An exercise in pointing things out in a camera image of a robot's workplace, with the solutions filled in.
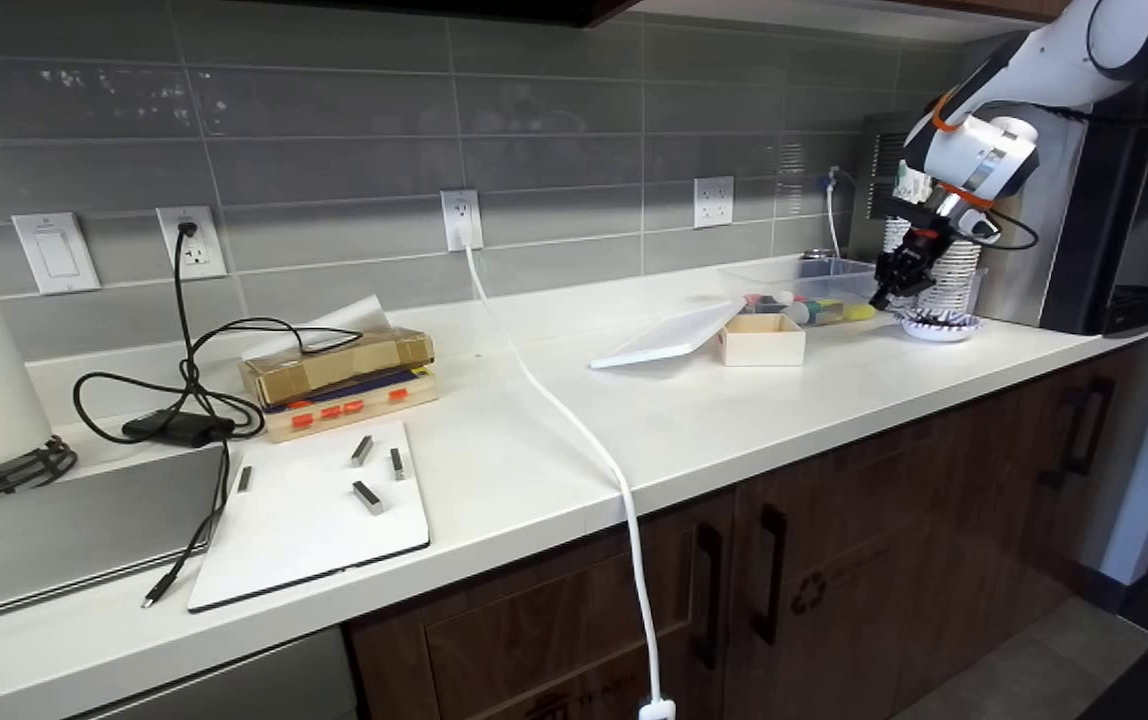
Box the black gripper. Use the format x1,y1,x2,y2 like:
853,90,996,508
867,195,973,311

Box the patterned paper bowl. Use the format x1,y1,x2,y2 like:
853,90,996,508
896,302,984,348

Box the clear plastic container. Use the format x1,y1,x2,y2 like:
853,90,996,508
792,251,888,327

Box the small wooden box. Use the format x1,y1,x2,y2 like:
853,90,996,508
718,302,811,370

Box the black coffee machine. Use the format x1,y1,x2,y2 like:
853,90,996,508
996,71,1148,341

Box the brown cabinet door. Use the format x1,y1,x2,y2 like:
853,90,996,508
967,342,1148,613
345,487,743,720
726,418,993,720

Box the white paper sheet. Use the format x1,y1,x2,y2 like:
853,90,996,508
274,290,397,361

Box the flat box orange labels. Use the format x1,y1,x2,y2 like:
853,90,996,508
256,367,449,444

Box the brown cardboard box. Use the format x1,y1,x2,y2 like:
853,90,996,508
240,323,442,408

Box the white cutting board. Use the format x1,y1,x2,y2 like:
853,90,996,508
186,418,435,617

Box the steel dishwasher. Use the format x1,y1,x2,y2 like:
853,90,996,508
67,623,366,720

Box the steel sink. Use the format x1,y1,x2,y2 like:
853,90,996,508
0,444,237,641

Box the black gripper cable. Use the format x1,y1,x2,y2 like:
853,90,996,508
990,195,1047,261

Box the blank white wall plate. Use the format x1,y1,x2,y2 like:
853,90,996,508
688,171,741,232

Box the black cabinet handle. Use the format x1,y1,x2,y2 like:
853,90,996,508
688,518,730,673
743,500,792,649
1059,377,1122,492

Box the white power cable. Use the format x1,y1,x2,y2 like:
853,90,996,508
459,234,679,720

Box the white wall outlet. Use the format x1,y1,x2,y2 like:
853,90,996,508
154,199,232,282
435,185,487,257

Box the dark wall shelf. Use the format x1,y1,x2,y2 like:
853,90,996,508
265,0,643,33

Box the black power adapter cable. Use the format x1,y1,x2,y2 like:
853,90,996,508
67,214,374,613

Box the white light switch plate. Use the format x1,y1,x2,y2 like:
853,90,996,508
10,206,103,294

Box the black wire towel holder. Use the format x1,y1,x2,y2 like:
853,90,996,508
0,427,82,517

